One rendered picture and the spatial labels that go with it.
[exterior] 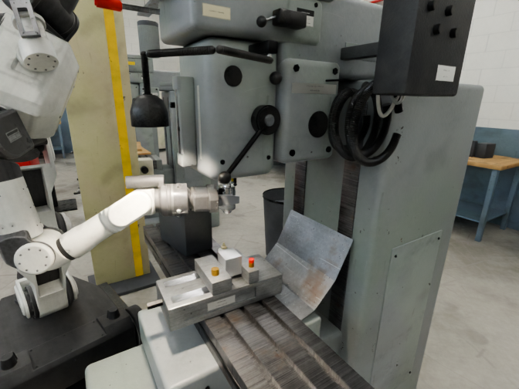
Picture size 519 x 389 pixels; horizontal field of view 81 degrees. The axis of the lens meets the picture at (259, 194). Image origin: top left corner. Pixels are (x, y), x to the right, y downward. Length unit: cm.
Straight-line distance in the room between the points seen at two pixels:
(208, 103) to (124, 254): 219
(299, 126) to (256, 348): 56
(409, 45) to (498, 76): 424
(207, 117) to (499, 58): 448
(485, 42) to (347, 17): 417
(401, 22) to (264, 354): 77
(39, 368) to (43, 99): 94
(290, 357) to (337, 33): 82
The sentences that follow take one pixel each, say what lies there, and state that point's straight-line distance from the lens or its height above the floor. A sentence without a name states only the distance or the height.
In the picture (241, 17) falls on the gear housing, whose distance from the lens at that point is 72.
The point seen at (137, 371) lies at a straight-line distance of 111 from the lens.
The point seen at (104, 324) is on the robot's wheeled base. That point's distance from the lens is 149.
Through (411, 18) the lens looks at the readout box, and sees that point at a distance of 69.
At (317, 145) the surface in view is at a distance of 86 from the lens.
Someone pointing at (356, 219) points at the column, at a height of 115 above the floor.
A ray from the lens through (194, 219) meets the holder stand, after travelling 117.
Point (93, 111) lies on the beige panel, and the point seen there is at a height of 140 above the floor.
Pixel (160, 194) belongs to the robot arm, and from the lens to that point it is 82.
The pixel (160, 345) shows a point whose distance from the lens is 99.
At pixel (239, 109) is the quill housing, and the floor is 148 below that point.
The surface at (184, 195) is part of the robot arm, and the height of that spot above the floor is 126.
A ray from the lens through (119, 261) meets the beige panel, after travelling 278.
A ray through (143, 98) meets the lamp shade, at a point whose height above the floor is 150.
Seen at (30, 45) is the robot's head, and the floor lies 160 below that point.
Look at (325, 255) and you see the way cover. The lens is 107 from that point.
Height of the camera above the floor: 150
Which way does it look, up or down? 18 degrees down
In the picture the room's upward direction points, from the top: 1 degrees clockwise
